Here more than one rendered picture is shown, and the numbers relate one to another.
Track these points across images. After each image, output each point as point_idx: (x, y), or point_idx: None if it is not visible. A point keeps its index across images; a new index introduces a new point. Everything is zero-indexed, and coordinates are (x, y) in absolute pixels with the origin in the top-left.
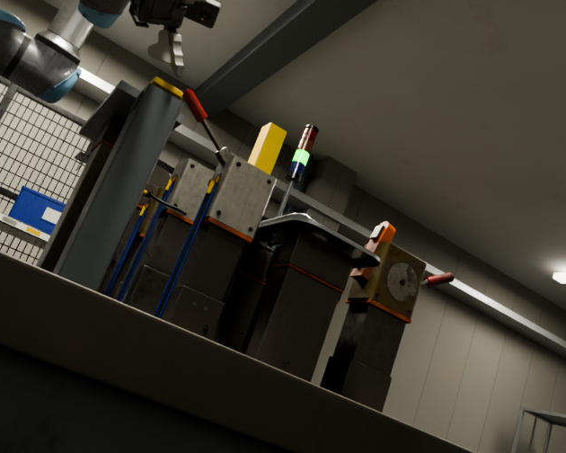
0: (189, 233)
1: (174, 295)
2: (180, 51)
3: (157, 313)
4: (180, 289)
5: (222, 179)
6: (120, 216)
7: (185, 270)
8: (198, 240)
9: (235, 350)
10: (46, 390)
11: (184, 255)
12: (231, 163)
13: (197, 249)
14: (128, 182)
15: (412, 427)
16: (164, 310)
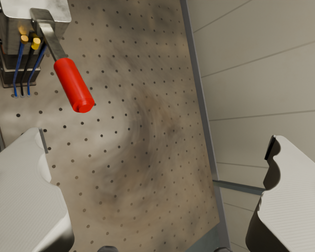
0: (19, 62)
1: (29, 73)
2: (40, 169)
3: (22, 82)
4: (37, 71)
5: (58, 37)
6: None
7: (24, 65)
8: (28, 55)
9: (198, 105)
10: None
11: (34, 69)
12: (67, 26)
13: (35, 58)
14: (0, 138)
15: (193, 77)
16: (19, 76)
